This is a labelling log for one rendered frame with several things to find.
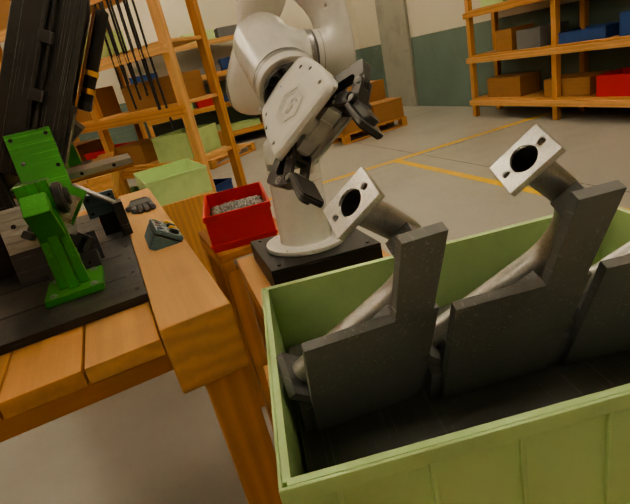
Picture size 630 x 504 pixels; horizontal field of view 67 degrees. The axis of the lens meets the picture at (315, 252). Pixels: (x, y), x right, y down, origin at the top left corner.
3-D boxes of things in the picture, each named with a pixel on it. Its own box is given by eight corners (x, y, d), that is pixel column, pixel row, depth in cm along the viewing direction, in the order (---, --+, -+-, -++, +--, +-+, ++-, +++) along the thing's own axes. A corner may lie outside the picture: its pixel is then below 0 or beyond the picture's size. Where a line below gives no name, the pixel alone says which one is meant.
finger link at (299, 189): (268, 178, 53) (285, 216, 49) (285, 156, 52) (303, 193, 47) (289, 188, 55) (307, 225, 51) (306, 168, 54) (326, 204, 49)
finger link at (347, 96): (309, 103, 52) (324, 131, 48) (337, 68, 50) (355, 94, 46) (327, 115, 53) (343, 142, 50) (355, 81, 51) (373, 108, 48)
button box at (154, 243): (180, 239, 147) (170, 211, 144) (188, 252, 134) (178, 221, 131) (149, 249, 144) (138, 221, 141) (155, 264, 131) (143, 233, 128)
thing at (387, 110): (378, 124, 826) (371, 80, 798) (407, 124, 758) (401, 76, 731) (319, 142, 779) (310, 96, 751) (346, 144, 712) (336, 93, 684)
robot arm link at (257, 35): (320, 108, 64) (253, 114, 61) (292, 67, 73) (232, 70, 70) (327, 45, 58) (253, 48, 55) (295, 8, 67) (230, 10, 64)
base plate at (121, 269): (122, 208, 200) (120, 204, 199) (150, 301, 104) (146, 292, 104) (13, 241, 187) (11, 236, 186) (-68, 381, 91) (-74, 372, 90)
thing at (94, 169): (130, 161, 161) (127, 152, 160) (134, 166, 147) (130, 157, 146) (5, 195, 148) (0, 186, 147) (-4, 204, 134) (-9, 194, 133)
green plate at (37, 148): (81, 202, 138) (54, 132, 135) (78, 199, 130) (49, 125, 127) (39, 214, 134) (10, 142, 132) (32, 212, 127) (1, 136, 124)
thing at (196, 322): (159, 217, 227) (148, 187, 221) (251, 365, 96) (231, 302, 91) (129, 226, 223) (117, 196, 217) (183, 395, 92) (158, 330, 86)
